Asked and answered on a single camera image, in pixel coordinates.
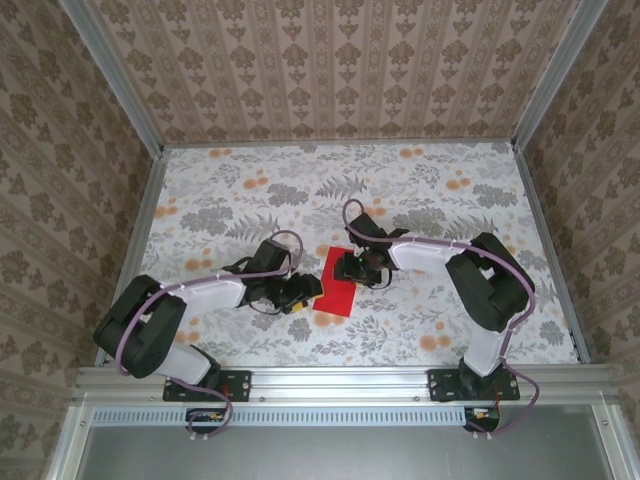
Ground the red paper sheet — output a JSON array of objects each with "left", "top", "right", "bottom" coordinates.
[{"left": 312, "top": 244, "right": 360, "bottom": 319}]

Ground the grey metal sheet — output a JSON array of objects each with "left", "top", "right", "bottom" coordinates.
[{"left": 74, "top": 405, "right": 621, "bottom": 480}]

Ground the floral patterned table cover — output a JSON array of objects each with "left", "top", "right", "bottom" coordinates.
[{"left": 117, "top": 143, "right": 579, "bottom": 367}]

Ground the small black electronics board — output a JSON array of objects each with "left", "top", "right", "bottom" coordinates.
[
  {"left": 187, "top": 408, "right": 226, "bottom": 434},
  {"left": 464, "top": 407, "right": 501, "bottom": 432}
]

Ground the wide aluminium cross rail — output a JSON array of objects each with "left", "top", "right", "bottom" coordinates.
[{"left": 72, "top": 364, "right": 619, "bottom": 404}]

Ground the thin aluminium rail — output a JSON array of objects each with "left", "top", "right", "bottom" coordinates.
[{"left": 162, "top": 141, "right": 519, "bottom": 150}]

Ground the slotted pale cable duct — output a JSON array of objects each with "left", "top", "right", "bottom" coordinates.
[{"left": 92, "top": 405, "right": 504, "bottom": 426}]

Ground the aluminium side rail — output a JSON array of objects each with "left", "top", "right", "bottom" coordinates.
[
  {"left": 94, "top": 147, "right": 169, "bottom": 369},
  {"left": 513, "top": 144, "right": 591, "bottom": 365}
]

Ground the aluminium lower frame rail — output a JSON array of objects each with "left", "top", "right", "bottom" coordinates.
[
  {"left": 47, "top": 404, "right": 94, "bottom": 480},
  {"left": 592, "top": 404, "right": 640, "bottom": 480}
]

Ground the aluminium upright post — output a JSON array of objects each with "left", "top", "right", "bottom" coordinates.
[
  {"left": 509, "top": 0, "right": 614, "bottom": 151},
  {"left": 62, "top": 0, "right": 166, "bottom": 154}
]

